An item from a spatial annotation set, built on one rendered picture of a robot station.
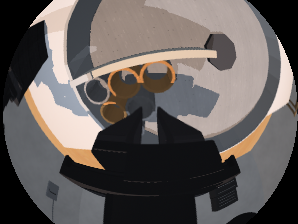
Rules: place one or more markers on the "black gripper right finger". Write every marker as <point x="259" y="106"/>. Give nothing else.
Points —
<point x="172" y="130"/>

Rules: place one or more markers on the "bronze bushing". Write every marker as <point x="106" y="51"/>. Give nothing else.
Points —
<point x="120" y="89"/>
<point x="160" y="85"/>
<point x="113" y="114"/>

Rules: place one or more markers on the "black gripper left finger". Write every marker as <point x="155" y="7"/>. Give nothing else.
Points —
<point x="125" y="129"/>

